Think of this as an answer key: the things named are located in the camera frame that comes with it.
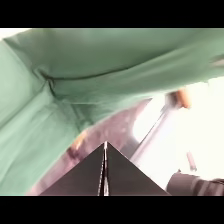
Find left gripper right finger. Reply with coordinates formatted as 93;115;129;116
105;141;172;197

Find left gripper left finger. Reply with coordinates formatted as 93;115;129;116
39;141;106;197

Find dark green shirt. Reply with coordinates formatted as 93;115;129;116
0;28;224;196

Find silver frame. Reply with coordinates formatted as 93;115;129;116
129;93;195;168

